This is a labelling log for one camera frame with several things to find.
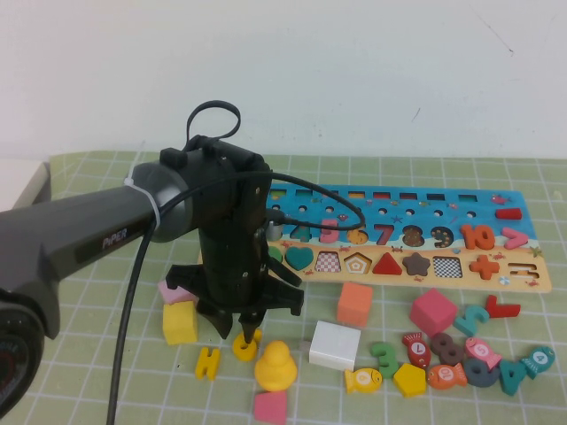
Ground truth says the teal number four piece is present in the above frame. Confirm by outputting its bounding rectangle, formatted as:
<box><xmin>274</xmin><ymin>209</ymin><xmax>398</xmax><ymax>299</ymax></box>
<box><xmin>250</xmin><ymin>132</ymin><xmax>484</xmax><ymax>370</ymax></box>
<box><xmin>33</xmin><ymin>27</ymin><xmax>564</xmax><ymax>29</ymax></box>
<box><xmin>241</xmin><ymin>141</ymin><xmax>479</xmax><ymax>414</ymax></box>
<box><xmin>498</xmin><ymin>359</ymin><xmax>529</xmax><ymax>396</ymax></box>

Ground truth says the red triangle piece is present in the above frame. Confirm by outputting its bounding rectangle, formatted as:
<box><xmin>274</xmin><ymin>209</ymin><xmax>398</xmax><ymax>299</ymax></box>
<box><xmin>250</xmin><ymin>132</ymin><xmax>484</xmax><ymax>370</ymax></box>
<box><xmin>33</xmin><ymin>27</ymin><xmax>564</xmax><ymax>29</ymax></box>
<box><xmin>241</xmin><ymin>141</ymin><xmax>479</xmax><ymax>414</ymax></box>
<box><xmin>371</xmin><ymin>254</ymin><xmax>406</xmax><ymax>275</ymax></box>

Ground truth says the brown star piece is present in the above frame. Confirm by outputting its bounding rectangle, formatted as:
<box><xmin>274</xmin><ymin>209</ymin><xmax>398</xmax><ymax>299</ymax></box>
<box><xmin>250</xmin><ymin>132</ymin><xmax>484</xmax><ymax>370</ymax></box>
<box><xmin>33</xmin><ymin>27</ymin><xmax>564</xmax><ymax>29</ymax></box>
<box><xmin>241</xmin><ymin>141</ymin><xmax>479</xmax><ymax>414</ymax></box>
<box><xmin>401</xmin><ymin>251</ymin><xmax>433</xmax><ymax>277</ymax></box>

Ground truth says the green number three piece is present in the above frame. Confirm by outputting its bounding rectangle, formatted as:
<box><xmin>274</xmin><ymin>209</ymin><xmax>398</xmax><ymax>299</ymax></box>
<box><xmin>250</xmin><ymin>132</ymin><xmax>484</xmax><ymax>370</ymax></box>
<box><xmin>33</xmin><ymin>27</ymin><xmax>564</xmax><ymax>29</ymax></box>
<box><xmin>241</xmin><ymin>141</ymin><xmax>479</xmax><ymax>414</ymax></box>
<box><xmin>369</xmin><ymin>341</ymin><xmax>400</xmax><ymax>380</ymax></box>

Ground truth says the yellow foam cube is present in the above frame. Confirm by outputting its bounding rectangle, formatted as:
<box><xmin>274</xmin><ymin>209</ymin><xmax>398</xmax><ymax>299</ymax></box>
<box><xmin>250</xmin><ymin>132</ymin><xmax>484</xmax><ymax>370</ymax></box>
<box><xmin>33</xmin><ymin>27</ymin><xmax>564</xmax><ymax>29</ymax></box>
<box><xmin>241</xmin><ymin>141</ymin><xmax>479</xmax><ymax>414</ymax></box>
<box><xmin>161</xmin><ymin>301</ymin><xmax>198</xmax><ymax>345</ymax></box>

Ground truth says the pink trapezoid piece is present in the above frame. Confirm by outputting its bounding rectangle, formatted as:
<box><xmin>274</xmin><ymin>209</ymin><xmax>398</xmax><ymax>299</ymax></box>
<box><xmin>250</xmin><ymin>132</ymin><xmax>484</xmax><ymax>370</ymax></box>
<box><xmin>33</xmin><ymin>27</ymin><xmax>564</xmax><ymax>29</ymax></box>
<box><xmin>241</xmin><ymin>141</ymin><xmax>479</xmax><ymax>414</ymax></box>
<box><xmin>252</xmin><ymin>390</ymin><xmax>289</xmax><ymax>425</ymax></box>

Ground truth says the black strap loop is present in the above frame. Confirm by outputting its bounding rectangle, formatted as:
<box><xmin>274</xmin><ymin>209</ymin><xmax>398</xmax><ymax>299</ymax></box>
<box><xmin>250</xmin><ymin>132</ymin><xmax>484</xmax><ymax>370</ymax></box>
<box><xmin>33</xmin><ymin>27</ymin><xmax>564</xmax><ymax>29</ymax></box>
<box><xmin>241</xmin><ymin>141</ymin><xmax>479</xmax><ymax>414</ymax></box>
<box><xmin>185</xmin><ymin>101</ymin><xmax>243</xmax><ymax>147</ymax></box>

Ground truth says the pink number five piece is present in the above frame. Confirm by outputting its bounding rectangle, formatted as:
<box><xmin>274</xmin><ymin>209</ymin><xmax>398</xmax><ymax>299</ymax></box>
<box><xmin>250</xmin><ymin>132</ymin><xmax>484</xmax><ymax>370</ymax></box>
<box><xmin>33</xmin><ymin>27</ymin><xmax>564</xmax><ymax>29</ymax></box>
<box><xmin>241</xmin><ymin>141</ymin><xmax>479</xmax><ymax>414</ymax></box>
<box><xmin>318</xmin><ymin>219</ymin><xmax>342</xmax><ymax>244</ymax></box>

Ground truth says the orange number ten piece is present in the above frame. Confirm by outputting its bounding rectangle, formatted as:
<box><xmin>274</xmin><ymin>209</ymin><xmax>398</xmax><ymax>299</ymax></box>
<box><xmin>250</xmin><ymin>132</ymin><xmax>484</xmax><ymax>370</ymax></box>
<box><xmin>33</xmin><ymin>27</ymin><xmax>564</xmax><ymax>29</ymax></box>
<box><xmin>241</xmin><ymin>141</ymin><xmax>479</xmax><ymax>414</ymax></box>
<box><xmin>459</xmin><ymin>223</ymin><xmax>496</xmax><ymax>251</ymax></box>

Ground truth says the green checked tablecloth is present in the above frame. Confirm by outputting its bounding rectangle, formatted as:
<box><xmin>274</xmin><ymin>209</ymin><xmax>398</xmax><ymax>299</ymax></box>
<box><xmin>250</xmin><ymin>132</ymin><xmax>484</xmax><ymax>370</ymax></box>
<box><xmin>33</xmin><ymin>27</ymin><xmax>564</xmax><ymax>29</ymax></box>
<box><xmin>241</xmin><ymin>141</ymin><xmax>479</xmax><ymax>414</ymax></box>
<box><xmin>0</xmin><ymin>150</ymin><xmax>567</xmax><ymax>425</ymax></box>

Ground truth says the yellow wooden fish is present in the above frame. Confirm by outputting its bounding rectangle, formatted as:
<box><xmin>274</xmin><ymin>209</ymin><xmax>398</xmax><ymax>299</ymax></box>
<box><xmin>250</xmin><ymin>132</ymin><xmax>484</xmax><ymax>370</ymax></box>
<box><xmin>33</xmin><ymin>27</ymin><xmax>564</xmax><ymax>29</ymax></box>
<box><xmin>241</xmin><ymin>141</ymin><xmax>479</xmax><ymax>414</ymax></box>
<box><xmin>344</xmin><ymin>367</ymin><xmax>384</xmax><ymax>395</ymax></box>

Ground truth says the white side ledge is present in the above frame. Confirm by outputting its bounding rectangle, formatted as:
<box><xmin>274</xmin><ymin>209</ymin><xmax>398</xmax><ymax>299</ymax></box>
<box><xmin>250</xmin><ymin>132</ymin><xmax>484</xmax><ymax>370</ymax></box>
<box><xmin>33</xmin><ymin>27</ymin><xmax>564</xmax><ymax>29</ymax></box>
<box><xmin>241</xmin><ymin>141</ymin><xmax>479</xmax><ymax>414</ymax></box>
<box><xmin>0</xmin><ymin>157</ymin><xmax>50</xmax><ymax>209</ymax></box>

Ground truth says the orange wooden fish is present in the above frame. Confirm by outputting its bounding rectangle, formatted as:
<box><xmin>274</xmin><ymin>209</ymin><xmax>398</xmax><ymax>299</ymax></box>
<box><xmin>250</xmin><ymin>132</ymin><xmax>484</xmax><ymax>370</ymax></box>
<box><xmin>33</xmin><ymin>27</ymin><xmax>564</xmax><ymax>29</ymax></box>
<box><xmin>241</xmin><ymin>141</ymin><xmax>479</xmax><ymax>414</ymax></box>
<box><xmin>426</xmin><ymin>362</ymin><xmax>469</xmax><ymax>390</ymax></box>

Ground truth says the pink greater-than sign piece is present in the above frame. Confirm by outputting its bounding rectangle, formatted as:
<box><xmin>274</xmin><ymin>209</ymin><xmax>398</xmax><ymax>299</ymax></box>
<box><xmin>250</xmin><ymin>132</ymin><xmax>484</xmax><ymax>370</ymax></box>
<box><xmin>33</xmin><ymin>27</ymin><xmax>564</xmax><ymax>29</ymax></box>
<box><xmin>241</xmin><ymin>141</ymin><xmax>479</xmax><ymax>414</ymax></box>
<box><xmin>501</xmin><ymin>228</ymin><xmax>530</xmax><ymax>251</ymax></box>

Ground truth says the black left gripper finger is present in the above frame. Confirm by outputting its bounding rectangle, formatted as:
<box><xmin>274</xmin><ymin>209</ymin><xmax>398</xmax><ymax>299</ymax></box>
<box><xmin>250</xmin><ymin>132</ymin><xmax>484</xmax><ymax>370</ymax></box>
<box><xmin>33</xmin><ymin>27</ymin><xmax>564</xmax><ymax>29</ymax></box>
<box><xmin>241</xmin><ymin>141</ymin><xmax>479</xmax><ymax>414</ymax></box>
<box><xmin>204</xmin><ymin>308</ymin><xmax>236</xmax><ymax>341</ymax></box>
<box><xmin>238</xmin><ymin>311</ymin><xmax>263</xmax><ymax>352</ymax></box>

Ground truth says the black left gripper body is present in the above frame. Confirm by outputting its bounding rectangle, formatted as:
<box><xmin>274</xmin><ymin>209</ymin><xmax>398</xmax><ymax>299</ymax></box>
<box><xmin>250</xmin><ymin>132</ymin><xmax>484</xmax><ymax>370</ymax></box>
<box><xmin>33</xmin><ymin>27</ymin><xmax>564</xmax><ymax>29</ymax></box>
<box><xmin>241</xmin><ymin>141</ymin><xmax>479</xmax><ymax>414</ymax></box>
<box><xmin>166</xmin><ymin>154</ymin><xmax>305</xmax><ymax>317</ymax></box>

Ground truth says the orange plus sign piece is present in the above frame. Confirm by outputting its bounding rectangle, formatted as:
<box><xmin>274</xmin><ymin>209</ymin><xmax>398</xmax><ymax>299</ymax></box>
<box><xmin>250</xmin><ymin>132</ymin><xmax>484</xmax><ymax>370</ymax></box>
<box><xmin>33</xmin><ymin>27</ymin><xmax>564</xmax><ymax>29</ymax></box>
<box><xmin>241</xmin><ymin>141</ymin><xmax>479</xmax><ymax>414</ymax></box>
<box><xmin>468</xmin><ymin>254</ymin><xmax>501</xmax><ymax>282</ymax></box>

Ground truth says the white zip tie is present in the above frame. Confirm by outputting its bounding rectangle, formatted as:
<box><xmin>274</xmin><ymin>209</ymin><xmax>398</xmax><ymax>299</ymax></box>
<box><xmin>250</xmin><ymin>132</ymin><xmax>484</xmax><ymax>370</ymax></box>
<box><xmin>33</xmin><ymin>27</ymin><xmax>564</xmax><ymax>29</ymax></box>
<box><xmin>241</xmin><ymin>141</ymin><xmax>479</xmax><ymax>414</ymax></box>
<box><xmin>128</xmin><ymin>174</ymin><xmax>163</xmax><ymax>229</ymax></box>

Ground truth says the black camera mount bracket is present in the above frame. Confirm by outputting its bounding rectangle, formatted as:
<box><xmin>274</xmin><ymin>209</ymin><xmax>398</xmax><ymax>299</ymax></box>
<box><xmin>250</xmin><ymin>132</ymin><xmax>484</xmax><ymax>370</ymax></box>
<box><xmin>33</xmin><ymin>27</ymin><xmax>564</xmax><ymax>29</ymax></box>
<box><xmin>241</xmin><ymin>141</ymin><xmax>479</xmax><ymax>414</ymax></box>
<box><xmin>159</xmin><ymin>135</ymin><xmax>271</xmax><ymax>176</ymax></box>

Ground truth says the orange foam cube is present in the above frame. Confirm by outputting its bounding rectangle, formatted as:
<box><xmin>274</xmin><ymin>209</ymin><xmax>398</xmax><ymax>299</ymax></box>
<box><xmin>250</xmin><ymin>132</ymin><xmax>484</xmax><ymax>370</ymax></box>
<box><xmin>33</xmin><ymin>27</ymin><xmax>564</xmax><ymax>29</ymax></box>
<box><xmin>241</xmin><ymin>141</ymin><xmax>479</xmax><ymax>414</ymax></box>
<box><xmin>336</xmin><ymin>282</ymin><xmax>375</xmax><ymax>328</ymax></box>

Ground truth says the white charger adapter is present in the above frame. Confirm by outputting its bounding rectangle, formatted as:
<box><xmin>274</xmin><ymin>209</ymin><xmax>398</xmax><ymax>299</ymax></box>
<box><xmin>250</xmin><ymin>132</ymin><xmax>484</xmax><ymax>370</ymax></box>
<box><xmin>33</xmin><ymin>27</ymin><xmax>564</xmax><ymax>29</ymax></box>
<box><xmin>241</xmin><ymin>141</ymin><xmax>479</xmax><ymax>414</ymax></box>
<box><xmin>300</xmin><ymin>320</ymin><xmax>362</xmax><ymax>372</ymax></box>

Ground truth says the pink wooden fish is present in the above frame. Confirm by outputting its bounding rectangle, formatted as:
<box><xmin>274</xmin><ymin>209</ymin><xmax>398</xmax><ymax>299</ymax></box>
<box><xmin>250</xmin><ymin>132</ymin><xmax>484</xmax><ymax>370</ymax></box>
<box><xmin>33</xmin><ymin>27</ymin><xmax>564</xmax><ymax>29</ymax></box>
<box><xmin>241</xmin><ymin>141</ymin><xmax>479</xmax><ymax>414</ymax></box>
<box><xmin>463</xmin><ymin>336</ymin><xmax>503</xmax><ymax>371</ymax></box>

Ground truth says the teal number two piece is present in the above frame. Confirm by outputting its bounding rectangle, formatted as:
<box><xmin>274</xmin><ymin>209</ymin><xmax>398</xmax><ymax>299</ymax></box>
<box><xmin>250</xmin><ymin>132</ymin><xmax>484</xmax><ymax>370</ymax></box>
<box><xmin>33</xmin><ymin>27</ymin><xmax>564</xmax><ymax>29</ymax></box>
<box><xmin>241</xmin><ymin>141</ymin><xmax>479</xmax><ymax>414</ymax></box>
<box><xmin>453</xmin><ymin>304</ymin><xmax>491</xmax><ymax>338</ymax></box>

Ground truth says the blue wooden puzzle board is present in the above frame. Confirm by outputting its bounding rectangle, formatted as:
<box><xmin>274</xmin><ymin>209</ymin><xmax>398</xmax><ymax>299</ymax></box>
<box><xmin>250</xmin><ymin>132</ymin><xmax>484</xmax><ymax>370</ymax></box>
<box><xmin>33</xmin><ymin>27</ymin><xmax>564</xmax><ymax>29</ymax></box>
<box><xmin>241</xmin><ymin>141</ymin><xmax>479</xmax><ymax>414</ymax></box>
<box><xmin>265</xmin><ymin>182</ymin><xmax>554</xmax><ymax>294</ymax></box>

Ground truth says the teal heart piece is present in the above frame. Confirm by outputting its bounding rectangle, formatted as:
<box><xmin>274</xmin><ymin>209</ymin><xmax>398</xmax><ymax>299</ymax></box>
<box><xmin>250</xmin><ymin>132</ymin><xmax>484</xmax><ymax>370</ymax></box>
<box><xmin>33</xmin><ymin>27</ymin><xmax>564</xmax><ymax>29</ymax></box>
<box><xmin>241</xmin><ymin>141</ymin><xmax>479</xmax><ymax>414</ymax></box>
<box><xmin>284</xmin><ymin>246</ymin><xmax>316</xmax><ymax>272</ymax></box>

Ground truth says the yellow pentagon piece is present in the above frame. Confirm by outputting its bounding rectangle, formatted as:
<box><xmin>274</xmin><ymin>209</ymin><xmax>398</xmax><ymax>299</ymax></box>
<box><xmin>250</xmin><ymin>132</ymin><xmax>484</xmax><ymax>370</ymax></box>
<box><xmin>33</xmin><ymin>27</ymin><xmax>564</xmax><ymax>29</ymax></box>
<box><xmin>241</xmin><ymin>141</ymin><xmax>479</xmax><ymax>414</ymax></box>
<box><xmin>392</xmin><ymin>362</ymin><xmax>428</xmax><ymax>398</ymax></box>

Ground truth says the red number seven piece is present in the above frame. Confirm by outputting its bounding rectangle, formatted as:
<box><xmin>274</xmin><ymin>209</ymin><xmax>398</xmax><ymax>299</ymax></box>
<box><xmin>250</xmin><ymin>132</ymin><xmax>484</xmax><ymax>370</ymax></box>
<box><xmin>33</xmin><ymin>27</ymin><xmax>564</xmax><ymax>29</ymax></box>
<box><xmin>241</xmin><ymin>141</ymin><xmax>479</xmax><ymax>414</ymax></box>
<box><xmin>485</xmin><ymin>293</ymin><xmax>523</xmax><ymax>320</ymax></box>

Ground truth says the yellow number six piece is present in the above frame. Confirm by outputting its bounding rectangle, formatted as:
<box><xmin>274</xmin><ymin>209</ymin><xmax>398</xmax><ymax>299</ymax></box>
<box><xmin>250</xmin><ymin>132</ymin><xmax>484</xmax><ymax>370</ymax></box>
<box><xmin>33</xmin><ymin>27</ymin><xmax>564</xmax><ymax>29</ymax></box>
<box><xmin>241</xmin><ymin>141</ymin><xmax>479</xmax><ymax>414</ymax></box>
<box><xmin>231</xmin><ymin>329</ymin><xmax>263</xmax><ymax>362</ymax></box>

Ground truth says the dark pink foam cube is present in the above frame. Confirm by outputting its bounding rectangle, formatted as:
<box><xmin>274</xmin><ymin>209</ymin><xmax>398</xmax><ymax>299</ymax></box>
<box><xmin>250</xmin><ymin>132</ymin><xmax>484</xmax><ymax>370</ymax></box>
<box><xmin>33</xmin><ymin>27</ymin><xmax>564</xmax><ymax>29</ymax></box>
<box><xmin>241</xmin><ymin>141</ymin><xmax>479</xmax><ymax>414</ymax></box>
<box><xmin>408</xmin><ymin>287</ymin><xmax>460</xmax><ymax>339</ymax></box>

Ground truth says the teal wooden fish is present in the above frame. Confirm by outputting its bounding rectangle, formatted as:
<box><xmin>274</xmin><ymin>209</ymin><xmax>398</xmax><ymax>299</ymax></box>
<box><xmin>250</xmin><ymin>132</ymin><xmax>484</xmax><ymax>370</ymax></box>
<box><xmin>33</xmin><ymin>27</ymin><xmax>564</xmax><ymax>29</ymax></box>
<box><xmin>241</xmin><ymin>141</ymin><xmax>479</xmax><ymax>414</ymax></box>
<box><xmin>518</xmin><ymin>345</ymin><xmax>556</xmax><ymax>380</ymax></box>

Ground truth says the light pink foam cube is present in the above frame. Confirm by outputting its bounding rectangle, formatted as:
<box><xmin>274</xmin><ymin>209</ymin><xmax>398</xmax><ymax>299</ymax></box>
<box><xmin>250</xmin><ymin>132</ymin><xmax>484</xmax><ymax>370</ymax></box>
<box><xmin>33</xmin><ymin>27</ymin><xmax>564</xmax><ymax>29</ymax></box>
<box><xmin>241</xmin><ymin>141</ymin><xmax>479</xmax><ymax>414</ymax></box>
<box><xmin>158</xmin><ymin>282</ymin><xmax>198</xmax><ymax>306</ymax></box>

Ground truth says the yellow letter H piece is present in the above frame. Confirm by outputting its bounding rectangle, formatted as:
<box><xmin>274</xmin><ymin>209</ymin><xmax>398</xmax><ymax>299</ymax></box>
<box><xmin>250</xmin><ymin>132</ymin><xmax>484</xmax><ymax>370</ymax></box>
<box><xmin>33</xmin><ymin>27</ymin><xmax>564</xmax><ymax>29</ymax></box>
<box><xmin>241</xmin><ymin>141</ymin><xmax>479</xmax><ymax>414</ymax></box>
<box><xmin>195</xmin><ymin>346</ymin><xmax>221</xmax><ymax>382</ymax></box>

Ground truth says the yellow rubber duck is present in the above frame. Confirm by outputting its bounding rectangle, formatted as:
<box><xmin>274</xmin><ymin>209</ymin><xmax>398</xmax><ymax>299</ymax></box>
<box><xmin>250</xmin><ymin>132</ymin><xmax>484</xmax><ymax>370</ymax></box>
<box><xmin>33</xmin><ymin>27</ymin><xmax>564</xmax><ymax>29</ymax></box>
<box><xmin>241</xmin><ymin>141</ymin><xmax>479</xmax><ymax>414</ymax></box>
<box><xmin>253</xmin><ymin>339</ymin><xmax>299</xmax><ymax>392</ymax></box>

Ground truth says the brown number eight piece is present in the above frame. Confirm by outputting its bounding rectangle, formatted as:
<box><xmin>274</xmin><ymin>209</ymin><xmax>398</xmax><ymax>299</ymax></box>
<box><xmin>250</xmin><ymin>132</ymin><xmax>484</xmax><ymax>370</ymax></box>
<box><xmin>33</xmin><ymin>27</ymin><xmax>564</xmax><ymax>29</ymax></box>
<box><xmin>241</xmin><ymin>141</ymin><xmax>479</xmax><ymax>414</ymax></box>
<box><xmin>430</xmin><ymin>332</ymin><xmax>466</xmax><ymax>368</ymax></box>

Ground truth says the red wooden fish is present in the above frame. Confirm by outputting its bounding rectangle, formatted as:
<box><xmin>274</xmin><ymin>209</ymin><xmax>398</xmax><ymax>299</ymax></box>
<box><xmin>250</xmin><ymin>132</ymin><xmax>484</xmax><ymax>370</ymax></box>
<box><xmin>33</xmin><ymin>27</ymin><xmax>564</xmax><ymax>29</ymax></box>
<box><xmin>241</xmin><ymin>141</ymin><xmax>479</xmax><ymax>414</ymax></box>
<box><xmin>401</xmin><ymin>331</ymin><xmax>432</xmax><ymax>369</ymax></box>

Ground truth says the grey number nine piece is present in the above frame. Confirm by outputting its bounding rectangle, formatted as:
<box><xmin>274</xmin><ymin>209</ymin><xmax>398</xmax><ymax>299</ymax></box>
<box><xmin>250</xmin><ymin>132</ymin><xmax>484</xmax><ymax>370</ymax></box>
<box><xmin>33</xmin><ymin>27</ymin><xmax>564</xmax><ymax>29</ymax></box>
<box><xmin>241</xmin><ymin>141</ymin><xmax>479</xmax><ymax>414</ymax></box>
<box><xmin>462</xmin><ymin>356</ymin><xmax>501</xmax><ymax>389</ymax></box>

